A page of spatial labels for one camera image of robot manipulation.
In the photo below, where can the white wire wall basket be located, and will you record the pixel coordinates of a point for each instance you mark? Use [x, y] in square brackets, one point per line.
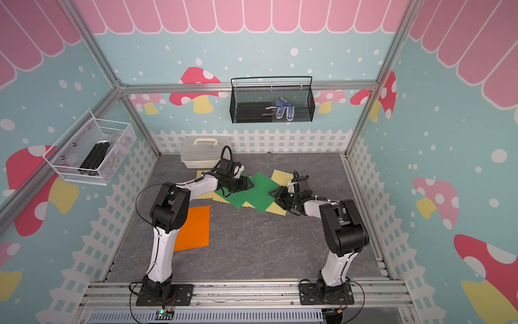
[67, 154]

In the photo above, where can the middle yellow paper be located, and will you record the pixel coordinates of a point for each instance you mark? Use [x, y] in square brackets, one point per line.
[247, 204]

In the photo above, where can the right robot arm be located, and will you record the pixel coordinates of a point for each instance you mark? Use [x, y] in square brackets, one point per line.
[345, 235]

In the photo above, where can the orange paper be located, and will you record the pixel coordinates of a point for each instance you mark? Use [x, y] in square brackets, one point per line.
[196, 230]

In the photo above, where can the small green paper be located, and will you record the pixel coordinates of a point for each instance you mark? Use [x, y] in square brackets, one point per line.
[225, 192]

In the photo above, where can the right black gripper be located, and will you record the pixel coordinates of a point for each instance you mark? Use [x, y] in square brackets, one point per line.
[280, 192]

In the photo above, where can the right yellow paper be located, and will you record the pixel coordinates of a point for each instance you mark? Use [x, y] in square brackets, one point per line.
[281, 178]

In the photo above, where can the white plastic storage box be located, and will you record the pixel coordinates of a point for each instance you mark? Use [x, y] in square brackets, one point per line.
[202, 151]

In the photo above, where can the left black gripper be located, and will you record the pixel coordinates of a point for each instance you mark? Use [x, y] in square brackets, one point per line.
[243, 184]

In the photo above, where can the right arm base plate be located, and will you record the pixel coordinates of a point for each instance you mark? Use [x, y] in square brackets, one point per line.
[320, 294]

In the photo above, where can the small green circuit board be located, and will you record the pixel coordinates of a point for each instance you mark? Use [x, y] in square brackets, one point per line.
[164, 315]

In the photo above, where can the large green paper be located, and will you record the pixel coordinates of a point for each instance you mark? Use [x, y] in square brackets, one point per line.
[259, 196]

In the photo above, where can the black wire wall basket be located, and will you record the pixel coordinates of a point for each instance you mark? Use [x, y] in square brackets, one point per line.
[272, 99]

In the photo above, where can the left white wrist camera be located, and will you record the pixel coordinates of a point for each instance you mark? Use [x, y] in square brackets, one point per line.
[237, 169]

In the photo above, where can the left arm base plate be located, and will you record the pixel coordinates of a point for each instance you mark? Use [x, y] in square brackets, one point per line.
[182, 295]

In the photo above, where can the black box in white basket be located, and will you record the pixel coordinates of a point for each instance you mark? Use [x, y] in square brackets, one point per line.
[94, 159]

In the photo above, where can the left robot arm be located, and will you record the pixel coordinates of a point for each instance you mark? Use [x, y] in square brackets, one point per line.
[169, 213]

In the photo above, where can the blue white item in basket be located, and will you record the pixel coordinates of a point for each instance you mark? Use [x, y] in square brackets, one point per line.
[281, 109]

